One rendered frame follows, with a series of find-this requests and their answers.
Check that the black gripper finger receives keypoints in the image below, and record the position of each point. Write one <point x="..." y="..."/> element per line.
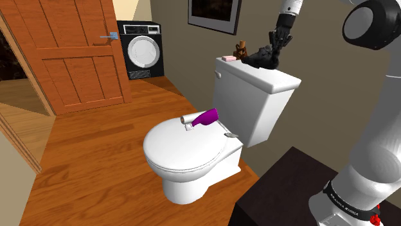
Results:
<point x="277" y="42"/>

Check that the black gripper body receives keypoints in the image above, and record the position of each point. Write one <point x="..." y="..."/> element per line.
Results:
<point x="284" y="24"/>

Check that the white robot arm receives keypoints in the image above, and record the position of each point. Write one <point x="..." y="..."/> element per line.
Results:
<point x="376" y="150"/>

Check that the black animal figure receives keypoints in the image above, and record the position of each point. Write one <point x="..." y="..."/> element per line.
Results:
<point x="262" y="58"/>

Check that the brown wooden figure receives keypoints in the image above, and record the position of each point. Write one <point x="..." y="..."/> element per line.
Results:
<point x="240" y="50"/>

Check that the pink soap bar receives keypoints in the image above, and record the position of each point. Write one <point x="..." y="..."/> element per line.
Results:
<point x="228" y="58"/>

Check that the white toilet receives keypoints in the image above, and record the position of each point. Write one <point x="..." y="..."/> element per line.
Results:
<point x="250" y="90"/>

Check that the purple and white hair dryer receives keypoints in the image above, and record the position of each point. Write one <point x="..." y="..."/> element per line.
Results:
<point x="205" y="118"/>

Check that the black washing machine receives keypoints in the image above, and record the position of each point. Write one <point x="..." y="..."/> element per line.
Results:
<point x="144" y="51"/>

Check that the wooden door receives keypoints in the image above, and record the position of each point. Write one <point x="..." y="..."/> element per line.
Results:
<point x="72" y="53"/>

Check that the framed wall picture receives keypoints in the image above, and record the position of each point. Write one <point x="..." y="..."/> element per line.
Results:
<point x="214" y="14"/>

